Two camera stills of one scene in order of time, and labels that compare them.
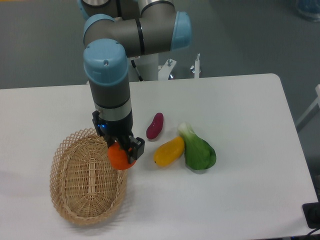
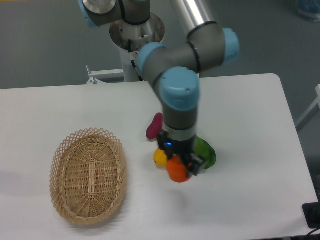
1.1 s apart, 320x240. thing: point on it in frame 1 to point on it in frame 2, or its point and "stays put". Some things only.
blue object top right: [309, 9] stays put
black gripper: [116, 131] to [183, 146]
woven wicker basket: [85, 188] stays put
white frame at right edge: [317, 101] stays put
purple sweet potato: [153, 131] stays put
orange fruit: [119, 158] to [177, 172]
